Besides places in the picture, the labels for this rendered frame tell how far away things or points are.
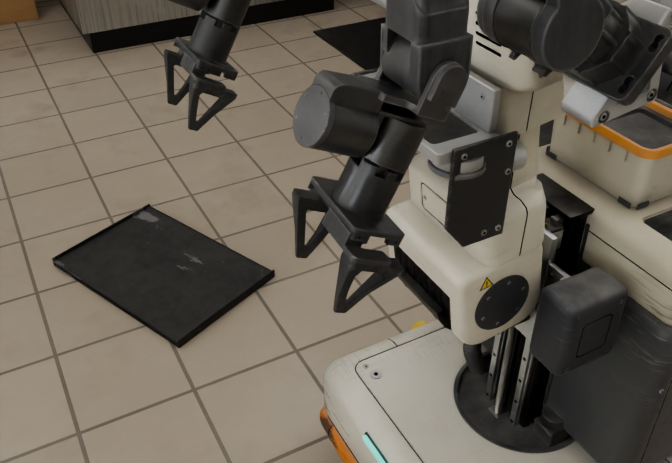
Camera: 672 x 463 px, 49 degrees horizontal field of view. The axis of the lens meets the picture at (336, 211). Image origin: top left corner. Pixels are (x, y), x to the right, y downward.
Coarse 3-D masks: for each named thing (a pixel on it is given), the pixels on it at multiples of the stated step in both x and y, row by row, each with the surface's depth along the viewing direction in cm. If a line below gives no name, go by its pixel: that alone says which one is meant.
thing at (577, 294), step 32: (544, 256) 120; (416, 288) 120; (544, 288) 113; (576, 288) 113; (608, 288) 113; (448, 320) 117; (544, 320) 114; (576, 320) 109; (608, 320) 114; (544, 352) 117; (576, 352) 114; (608, 352) 120
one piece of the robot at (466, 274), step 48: (624, 0) 89; (480, 48) 94; (528, 96) 98; (528, 144) 104; (432, 192) 114; (528, 192) 107; (432, 240) 114; (528, 240) 109; (480, 288) 109; (528, 288) 115; (480, 336) 116
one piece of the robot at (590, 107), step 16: (640, 0) 80; (640, 16) 79; (656, 16) 78; (656, 80) 82; (576, 96) 82; (592, 96) 81; (640, 96) 82; (656, 96) 84; (576, 112) 82; (592, 112) 80; (608, 112) 81; (624, 112) 82
